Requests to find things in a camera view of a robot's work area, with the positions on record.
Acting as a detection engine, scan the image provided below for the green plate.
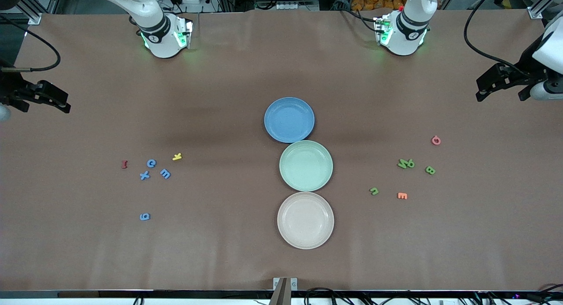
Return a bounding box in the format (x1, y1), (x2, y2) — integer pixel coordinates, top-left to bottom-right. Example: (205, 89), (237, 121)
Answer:
(279, 140), (333, 192)

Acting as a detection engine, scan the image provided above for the blue plate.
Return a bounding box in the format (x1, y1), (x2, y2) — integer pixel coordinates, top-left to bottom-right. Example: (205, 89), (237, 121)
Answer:
(264, 97), (315, 144)

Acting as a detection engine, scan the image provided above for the long white power strip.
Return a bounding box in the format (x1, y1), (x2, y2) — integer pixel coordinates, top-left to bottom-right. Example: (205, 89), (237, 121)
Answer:
(276, 1), (320, 11)

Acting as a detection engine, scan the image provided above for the brown table cover sheet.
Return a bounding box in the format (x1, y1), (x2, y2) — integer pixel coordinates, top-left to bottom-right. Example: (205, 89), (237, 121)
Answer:
(0, 10), (563, 292)

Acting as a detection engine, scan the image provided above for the beige plate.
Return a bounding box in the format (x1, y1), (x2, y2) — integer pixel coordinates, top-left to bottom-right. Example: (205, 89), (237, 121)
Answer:
(277, 192), (335, 250)

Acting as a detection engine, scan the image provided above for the aluminium frame profile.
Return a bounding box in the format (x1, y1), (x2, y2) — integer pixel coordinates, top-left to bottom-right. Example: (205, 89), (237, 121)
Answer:
(527, 0), (556, 20)
(9, 0), (43, 25)

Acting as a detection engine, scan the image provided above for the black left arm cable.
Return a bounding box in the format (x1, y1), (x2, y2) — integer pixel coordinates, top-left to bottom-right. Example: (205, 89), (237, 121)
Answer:
(463, 0), (528, 75)

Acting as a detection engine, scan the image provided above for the black base cable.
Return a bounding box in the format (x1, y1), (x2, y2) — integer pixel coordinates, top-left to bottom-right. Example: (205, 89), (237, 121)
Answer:
(341, 6), (380, 33)

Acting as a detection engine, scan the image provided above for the black cable loop bundle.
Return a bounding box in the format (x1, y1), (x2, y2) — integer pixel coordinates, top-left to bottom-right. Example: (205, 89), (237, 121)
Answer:
(303, 287), (352, 305)

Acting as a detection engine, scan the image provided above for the silver camera mount bracket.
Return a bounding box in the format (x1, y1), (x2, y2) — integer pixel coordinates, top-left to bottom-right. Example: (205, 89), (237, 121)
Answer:
(269, 277), (299, 305)

